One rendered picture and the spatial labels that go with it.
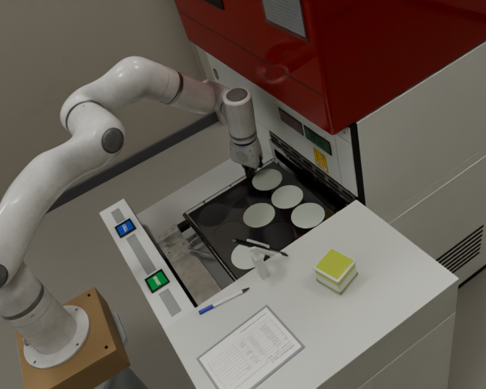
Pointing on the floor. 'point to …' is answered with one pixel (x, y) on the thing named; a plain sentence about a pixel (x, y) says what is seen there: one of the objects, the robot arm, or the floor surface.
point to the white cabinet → (420, 363)
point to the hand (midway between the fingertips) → (249, 170)
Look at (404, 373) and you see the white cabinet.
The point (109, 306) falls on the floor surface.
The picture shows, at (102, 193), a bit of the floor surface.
